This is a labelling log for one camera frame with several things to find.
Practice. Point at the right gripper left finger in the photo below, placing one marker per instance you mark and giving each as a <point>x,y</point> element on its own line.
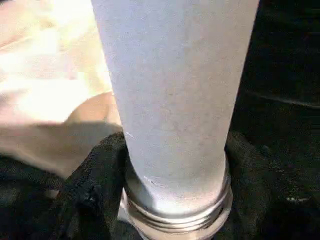
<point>95,187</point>

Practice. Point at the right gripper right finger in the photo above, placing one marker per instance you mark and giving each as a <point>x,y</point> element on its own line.
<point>265,195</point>

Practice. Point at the white plastic table top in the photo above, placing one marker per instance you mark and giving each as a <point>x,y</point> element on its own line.
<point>37,75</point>

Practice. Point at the white plastic table leg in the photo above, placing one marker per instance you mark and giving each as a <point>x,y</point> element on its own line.
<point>175,87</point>

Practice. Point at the black mat cloth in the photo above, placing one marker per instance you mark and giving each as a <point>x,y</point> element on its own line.
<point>287,75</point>

